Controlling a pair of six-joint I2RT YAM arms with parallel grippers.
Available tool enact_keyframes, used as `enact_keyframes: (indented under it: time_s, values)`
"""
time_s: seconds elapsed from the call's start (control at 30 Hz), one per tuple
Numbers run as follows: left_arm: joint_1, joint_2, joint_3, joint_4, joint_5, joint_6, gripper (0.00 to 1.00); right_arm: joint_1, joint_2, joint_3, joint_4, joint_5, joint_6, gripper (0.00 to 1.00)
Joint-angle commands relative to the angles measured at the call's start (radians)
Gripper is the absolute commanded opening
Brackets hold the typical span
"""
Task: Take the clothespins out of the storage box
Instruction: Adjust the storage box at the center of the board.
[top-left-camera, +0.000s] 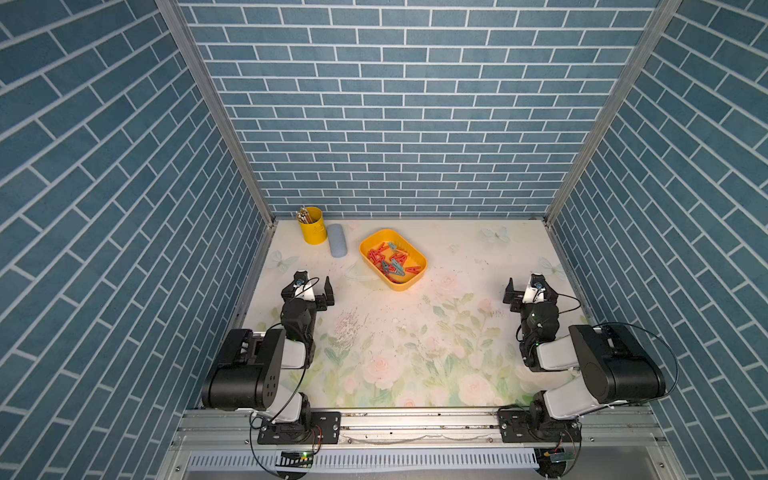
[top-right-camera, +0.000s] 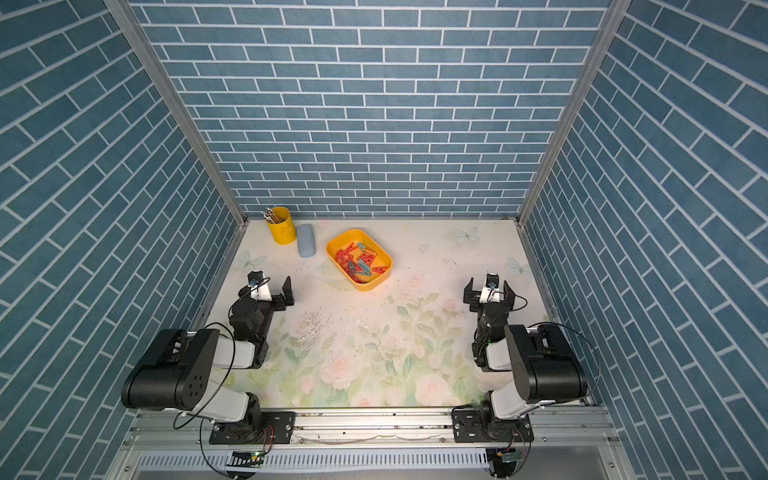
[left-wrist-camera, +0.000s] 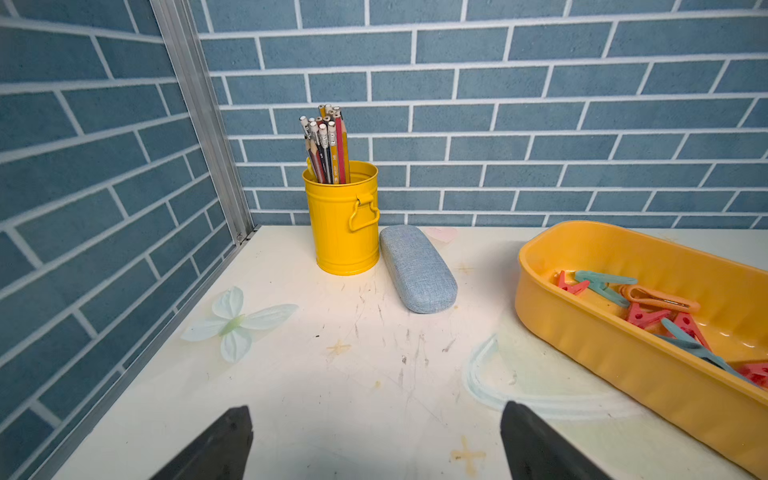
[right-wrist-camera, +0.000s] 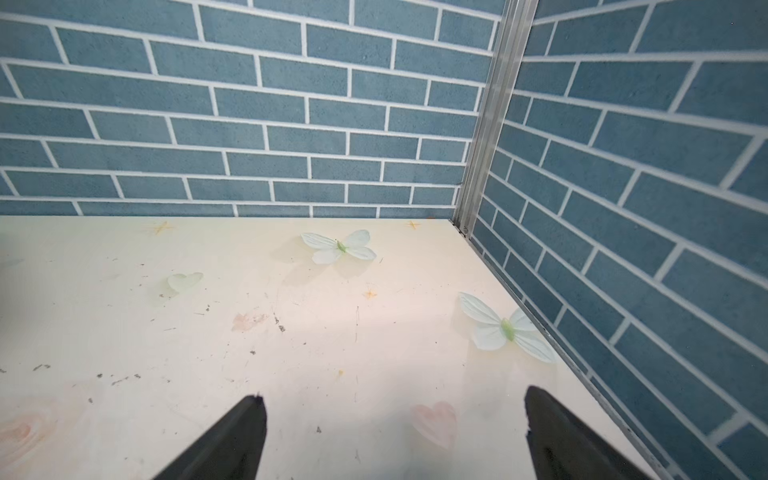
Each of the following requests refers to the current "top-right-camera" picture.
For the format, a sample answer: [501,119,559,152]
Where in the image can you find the yellow plastic storage box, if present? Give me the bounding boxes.
[326,229,394,292]

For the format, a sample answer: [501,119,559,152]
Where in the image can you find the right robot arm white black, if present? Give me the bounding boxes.
[451,273,590,447]

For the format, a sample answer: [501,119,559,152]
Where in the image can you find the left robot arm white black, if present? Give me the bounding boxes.
[121,271,296,448]

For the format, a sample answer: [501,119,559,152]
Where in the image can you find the yellow pen cup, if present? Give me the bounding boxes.
[265,207,297,245]

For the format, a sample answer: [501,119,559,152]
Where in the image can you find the blue-grey fabric case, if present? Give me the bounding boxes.
[296,224,316,258]

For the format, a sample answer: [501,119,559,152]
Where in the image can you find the pens in cup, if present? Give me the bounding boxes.
[263,208,282,224]

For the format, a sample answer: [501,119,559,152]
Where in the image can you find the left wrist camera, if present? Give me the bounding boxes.
[249,275,272,301]

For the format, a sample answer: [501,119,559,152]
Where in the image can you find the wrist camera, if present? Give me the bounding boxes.
[249,275,272,301]
[480,273,502,303]

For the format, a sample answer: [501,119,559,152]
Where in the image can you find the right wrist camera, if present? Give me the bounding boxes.
[480,273,502,303]

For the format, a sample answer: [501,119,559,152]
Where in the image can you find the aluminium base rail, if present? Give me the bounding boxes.
[119,405,625,452]

